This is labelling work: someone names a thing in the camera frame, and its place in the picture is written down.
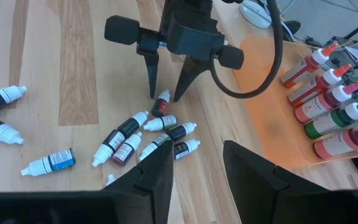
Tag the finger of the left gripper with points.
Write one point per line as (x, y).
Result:
(152, 74)
(186, 76)

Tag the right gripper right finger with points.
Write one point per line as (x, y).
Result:
(247, 177)

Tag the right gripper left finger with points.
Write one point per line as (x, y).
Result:
(157, 174)

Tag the small red dropper bottle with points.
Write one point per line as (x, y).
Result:
(161, 104)

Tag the small black dropper bottle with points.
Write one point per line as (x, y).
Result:
(179, 132)
(110, 179)
(132, 123)
(160, 122)
(186, 147)
(109, 147)

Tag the large red food coloring bottle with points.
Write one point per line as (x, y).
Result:
(340, 141)

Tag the large green food coloring bottle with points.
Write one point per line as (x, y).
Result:
(331, 121)

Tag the large orange food coloring bottle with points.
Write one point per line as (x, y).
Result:
(303, 68)
(315, 87)

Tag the small green-label dropper bottle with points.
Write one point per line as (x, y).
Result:
(152, 147)

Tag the small maroon dropper bottle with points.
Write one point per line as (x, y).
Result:
(127, 149)

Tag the orange plastic tray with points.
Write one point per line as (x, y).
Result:
(269, 124)

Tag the white desk lamp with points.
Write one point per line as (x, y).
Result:
(255, 15)

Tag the small dark green dropper bottle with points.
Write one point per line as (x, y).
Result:
(2, 98)

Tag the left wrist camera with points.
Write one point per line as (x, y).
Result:
(194, 40)

